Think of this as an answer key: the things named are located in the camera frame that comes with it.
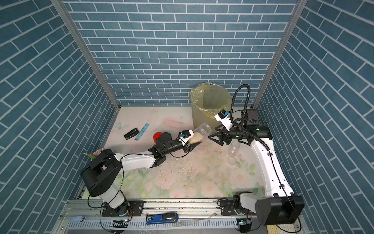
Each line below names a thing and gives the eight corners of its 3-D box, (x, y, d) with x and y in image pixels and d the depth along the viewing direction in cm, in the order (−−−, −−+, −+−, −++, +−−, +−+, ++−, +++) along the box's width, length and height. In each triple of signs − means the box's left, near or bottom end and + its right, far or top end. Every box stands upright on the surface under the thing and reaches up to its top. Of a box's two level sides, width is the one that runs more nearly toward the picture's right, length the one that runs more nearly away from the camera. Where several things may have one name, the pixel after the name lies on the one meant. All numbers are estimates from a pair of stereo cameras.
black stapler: (126, 140, 102) (125, 138, 100) (124, 137, 104) (123, 135, 102) (139, 132, 107) (138, 130, 105) (137, 129, 109) (136, 127, 106)
